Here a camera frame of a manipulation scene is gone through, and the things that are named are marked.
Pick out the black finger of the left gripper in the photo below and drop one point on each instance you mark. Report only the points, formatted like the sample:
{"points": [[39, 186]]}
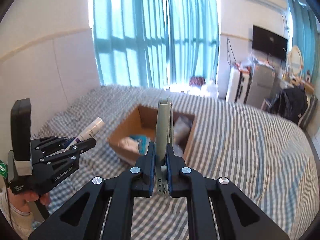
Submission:
{"points": [[73, 151], [49, 144]]}

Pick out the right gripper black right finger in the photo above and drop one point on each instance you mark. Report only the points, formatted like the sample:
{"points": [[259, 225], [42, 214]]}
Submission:
{"points": [[217, 208]]}

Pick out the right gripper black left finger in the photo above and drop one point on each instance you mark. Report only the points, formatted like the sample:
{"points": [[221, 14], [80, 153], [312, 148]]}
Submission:
{"points": [[103, 208]]}

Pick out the white cream tube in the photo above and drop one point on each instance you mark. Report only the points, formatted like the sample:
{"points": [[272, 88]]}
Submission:
{"points": [[89, 132]]}

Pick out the pale green folding hanger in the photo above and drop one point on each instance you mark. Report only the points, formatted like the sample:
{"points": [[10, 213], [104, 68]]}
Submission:
{"points": [[164, 135]]}

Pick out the person's left hand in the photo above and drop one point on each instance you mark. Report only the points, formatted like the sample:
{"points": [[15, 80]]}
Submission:
{"points": [[30, 196]]}

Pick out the brown cardboard box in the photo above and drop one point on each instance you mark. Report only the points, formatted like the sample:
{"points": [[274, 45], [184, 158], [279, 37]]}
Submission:
{"points": [[142, 121]]}

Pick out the teal packet in box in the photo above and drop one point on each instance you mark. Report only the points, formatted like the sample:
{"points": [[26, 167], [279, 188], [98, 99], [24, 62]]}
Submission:
{"points": [[143, 143]]}

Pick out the white suitcase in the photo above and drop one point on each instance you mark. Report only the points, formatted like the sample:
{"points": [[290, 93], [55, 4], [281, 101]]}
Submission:
{"points": [[235, 78]]}

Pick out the white plastic bag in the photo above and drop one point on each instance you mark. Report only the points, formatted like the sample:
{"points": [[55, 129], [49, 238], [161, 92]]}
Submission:
{"points": [[210, 89]]}

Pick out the red patterned bag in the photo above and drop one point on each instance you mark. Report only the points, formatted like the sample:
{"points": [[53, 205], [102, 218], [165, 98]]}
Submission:
{"points": [[197, 81]]}

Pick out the black backpack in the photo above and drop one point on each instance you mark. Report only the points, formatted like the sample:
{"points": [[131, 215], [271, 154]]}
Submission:
{"points": [[290, 103]]}

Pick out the silver mini fridge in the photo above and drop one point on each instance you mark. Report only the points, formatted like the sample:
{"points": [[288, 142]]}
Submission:
{"points": [[262, 80]]}

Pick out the teal window curtain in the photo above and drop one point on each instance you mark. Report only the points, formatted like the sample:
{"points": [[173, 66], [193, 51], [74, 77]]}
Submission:
{"points": [[155, 43]]}

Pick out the oval vanity mirror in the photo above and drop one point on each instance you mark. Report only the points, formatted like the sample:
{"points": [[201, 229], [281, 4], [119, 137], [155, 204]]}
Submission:
{"points": [[295, 60]]}

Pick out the teal side curtain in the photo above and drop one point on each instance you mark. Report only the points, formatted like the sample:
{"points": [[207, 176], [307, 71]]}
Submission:
{"points": [[305, 37]]}

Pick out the black wall television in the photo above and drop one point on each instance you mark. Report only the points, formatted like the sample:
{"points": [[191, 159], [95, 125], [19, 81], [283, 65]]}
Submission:
{"points": [[269, 43]]}

